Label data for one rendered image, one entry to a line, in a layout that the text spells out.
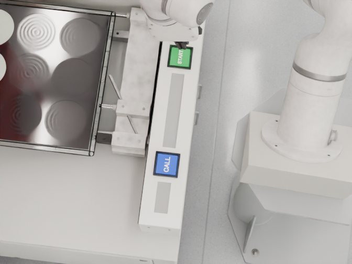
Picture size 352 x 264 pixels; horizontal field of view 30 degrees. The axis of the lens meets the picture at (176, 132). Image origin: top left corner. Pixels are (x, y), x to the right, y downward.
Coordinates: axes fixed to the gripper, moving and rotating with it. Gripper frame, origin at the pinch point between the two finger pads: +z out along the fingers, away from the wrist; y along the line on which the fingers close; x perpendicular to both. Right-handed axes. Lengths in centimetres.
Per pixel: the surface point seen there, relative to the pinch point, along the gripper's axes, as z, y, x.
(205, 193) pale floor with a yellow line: 107, -10, -14
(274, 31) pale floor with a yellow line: 111, 11, 54
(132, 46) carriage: 15.5, -16.1, 4.9
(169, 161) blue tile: 9.9, -2.1, -25.1
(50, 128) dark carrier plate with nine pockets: 10.2, -32.0, -18.7
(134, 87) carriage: 15.9, -14.3, -5.6
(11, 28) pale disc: 7.3, -45.3, 5.9
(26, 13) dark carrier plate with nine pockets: 7.9, -42.2, 10.2
